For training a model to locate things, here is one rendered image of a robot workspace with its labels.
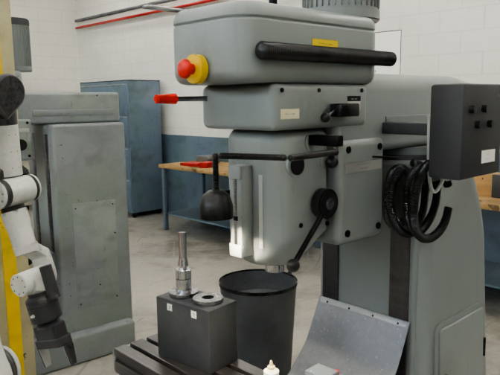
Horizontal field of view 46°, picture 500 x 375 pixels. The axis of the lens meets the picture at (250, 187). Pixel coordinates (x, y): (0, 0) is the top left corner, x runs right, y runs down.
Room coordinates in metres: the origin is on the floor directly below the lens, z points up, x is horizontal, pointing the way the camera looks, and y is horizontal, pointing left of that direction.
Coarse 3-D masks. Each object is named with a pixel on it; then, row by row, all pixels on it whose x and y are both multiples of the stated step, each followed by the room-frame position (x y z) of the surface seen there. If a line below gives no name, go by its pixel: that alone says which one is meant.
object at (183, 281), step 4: (176, 276) 1.69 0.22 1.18; (180, 276) 1.68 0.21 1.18; (184, 276) 1.68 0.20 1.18; (188, 276) 1.68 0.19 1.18; (176, 280) 1.69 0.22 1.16; (180, 280) 1.68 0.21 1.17; (184, 280) 1.68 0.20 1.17; (188, 280) 1.68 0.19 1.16; (176, 284) 1.69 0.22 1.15; (180, 284) 1.68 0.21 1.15; (184, 284) 1.68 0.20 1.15; (188, 284) 1.68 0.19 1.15; (176, 288) 1.69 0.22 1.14; (180, 288) 1.68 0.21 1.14; (184, 288) 1.68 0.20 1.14; (188, 288) 1.68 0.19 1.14; (180, 292) 1.68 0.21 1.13; (184, 292) 1.68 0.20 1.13
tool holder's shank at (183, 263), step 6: (180, 234) 1.69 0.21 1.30; (180, 240) 1.69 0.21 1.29; (186, 240) 1.70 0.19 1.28; (180, 246) 1.69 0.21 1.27; (186, 246) 1.70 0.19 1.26; (180, 252) 1.69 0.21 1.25; (186, 252) 1.70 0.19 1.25; (180, 258) 1.69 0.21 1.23; (186, 258) 1.70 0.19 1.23; (180, 264) 1.69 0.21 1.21; (186, 264) 1.69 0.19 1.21
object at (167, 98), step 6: (156, 96) 1.28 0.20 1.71; (162, 96) 1.28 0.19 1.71; (168, 96) 1.29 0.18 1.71; (174, 96) 1.30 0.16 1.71; (180, 96) 1.32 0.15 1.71; (186, 96) 1.33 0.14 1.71; (192, 96) 1.35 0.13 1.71; (198, 96) 1.36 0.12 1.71; (204, 96) 1.37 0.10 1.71; (156, 102) 1.28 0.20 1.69; (162, 102) 1.28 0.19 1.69; (168, 102) 1.29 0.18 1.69; (174, 102) 1.30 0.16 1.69
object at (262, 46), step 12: (264, 48) 1.14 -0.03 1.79; (276, 48) 1.15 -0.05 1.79; (288, 48) 1.18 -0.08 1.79; (300, 48) 1.21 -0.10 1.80; (312, 48) 1.23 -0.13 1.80; (324, 48) 1.26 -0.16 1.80; (336, 48) 1.30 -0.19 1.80; (348, 48) 1.33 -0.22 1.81; (288, 60) 1.20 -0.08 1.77; (300, 60) 1.22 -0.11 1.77; (312, 60) 1.24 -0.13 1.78; (324, 60) 1.27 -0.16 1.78; (336, 60) 1.29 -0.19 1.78; (348, 60) 1.32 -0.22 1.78; (360, 60) 1.35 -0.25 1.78; (372, 60) 1.38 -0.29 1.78; (384, 60) 1.41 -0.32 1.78; (396, 60) 1.44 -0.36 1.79
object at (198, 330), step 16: (192, 288) 1.72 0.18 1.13; (160, 304) 1.68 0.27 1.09; (176, 304) 1.64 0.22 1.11; (192, 304) 1.61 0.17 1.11; (208, 304) 1.59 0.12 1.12; (224, 304) 1.61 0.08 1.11; (160, 320) 1.68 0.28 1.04; (176, 320) 1.64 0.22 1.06; (192, 320) 1.60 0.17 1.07; (208, 320) 1.56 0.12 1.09; (224, 320) 1.60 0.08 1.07; (160, 336) 1.68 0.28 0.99; (176, 336) 1.64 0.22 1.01; (192, 336) 1.60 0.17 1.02; (208, 336) 1.56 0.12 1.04; (224, 336) 1.60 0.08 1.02; (160, 352) 1.69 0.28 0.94; (176, 352) 1.64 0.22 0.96; (192, 352) 1.60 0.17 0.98; (208, 352) 1.56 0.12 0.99; (224, 352) 1.60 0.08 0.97; (208, 368) 1.56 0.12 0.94
